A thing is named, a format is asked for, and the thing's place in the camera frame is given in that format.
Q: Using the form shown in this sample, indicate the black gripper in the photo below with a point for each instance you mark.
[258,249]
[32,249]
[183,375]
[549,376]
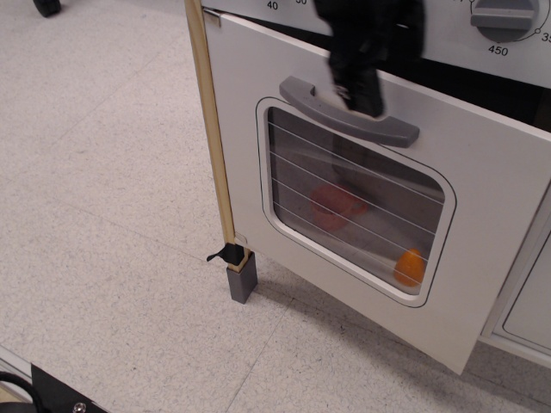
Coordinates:
[355,54]

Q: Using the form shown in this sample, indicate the grey oven door handle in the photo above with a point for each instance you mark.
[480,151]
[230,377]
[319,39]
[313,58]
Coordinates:
[389,131]

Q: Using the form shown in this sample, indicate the white oven door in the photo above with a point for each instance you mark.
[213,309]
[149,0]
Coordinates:
[415,220]

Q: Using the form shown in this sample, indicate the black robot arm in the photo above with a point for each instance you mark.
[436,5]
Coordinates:
[377,15]

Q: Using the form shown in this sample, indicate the red toy cup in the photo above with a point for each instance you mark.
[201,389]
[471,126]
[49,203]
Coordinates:
[333,206]

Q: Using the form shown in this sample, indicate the grey temperature knob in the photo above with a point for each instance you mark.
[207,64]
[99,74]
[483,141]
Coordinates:
[504,21]

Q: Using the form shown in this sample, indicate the white toy kitchen body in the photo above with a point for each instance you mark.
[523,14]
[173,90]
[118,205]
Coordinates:
[511,79]

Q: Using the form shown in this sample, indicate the orange toy fruit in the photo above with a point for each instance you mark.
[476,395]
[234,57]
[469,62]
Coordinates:
[410,268]

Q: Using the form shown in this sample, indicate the black tape strip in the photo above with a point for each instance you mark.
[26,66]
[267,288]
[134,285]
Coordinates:
[231,254]

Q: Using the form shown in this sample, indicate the grey leg foot cap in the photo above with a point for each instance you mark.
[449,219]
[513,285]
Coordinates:
[243,283]

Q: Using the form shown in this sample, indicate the white cabinet door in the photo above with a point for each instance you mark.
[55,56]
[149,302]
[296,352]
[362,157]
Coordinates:
[529,317]

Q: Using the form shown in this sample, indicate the black caster wheel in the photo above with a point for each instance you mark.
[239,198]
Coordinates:
[47,8]

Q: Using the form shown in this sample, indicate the wooden kitchen leg post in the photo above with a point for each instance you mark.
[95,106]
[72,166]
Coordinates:
[198,38]

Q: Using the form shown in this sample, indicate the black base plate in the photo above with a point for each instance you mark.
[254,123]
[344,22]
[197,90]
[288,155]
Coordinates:
[57,396]

